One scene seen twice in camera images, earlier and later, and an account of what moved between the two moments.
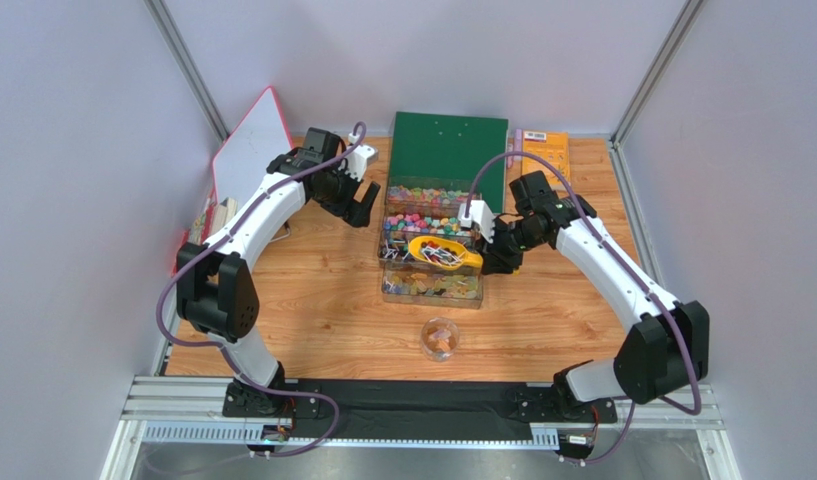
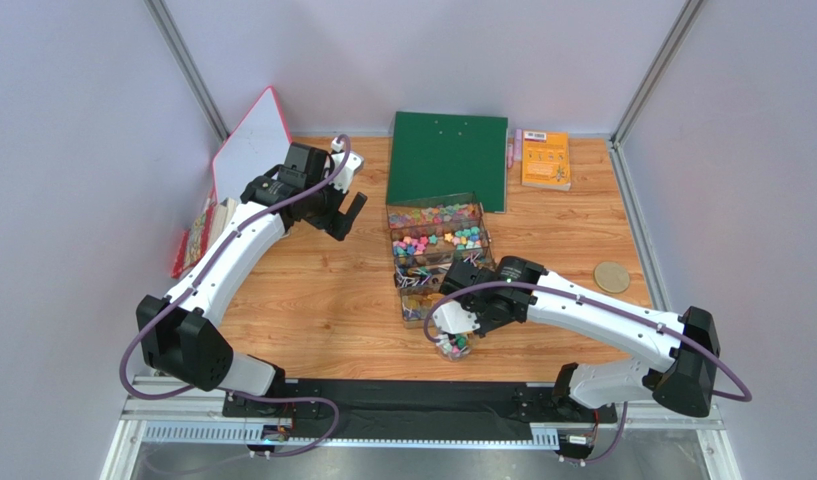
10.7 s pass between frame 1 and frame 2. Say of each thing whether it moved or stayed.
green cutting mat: stayed
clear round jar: moved
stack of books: stayed
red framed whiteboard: stayed
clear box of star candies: moved
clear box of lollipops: moved
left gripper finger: moved
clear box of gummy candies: moved
